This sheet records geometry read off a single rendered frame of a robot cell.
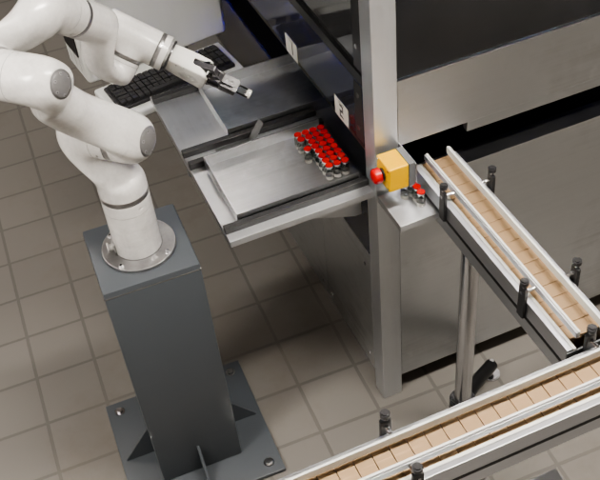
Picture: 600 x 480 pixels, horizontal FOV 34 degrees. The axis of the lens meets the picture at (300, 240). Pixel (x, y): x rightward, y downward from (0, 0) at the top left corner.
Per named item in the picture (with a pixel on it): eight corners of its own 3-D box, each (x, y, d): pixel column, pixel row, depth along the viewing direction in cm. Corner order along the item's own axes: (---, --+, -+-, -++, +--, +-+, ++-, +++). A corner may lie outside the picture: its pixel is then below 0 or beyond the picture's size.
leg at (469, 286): (467, 394, 303) (478, 213, 249) (482, 415, 297) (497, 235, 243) (441, 405, 301) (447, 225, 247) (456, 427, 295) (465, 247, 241)
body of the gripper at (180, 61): (156, 73, 231) (199, 93, 233) (160, 61, 221) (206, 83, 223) (170, 46, 232) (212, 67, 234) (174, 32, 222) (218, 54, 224)
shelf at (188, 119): (297, 56, 304) (296, 50, 302) (401, 187, 256) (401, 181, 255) (150, 102, 293) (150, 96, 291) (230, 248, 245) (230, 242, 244)
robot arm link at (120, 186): (134, 212, 230) (112, 133, 213) (67, 199, 235) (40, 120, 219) (157, 180, 237) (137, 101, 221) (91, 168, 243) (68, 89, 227)
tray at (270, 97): (303, 58, 299) (302, 49, 297) (338, 103, 281) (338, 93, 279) (198, 91, 291) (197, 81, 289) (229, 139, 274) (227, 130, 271)
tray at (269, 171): (318, 129, 274) (318, 118, 271) (359, 182, 256) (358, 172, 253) (205, 167, 266) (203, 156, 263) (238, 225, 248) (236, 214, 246)
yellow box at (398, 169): (402, 168, 247) (402, 145, 242) (415, 184, 242) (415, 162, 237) (375, 177, 245) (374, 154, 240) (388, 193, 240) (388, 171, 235)
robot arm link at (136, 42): (146, 70, 223) (163, 32, 222) (92, 44, 221) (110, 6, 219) (149, 68, 231) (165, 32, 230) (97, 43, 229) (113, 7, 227)
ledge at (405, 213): (425, 184, 256) (425, 179, 255) (450, 214, 247) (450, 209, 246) (377, 201, 253) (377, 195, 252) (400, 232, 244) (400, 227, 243)
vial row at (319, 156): (309, 141, 270) (307, 128, 266) (335, 178, 257) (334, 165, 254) (301, 144, 269) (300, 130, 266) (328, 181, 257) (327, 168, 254)
